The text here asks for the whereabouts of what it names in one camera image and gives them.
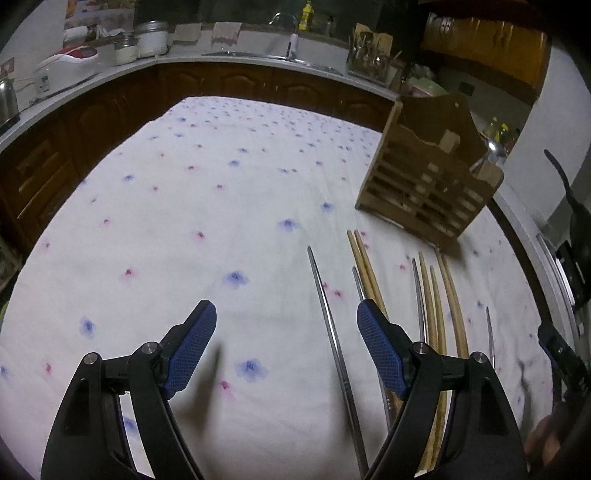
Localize long metal chopstick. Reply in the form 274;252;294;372
307;246;369;479

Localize person's right hand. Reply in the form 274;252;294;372
524;402;569;470

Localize short metal chopstick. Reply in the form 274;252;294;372
485;306;496;369

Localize metal spoon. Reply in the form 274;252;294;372
470;137;507;174

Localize wooden utensil holder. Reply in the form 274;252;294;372
356;94;504;249

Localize lower wooden cabinets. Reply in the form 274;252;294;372
1;62;394;254

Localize wooden cabinets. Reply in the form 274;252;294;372
422;14;550;104
1;62;394;254

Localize white floral tablecloth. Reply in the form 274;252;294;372
0;95;555;480

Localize upper wooden cabinets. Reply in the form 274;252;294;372
422;14;550;104

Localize steel electric kettle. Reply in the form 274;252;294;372
0;74;20;129

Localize counter cutlery drying rack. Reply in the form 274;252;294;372
346;23;396;87

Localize white red rice cooker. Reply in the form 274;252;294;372
33;45;98;99

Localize small white lidded jar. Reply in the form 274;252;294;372
114;35;138;65

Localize beige hanging cloth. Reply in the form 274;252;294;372
211;22;242;45
171;23;202;43

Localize chrome sink faucet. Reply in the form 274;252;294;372
268;12;301;60

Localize yellow detergent bottle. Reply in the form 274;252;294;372
297;0;315;31

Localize black wok with handle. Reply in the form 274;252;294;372
544;149;591;262

